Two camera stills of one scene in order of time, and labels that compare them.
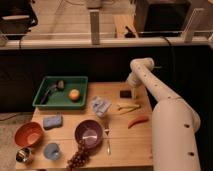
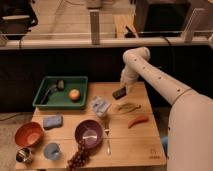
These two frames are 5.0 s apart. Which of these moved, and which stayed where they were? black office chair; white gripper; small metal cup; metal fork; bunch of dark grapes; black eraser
Moved: white gripper; black eraser
Stayed: small metal cup; metal fork; bunch of dark grapes; black office chair
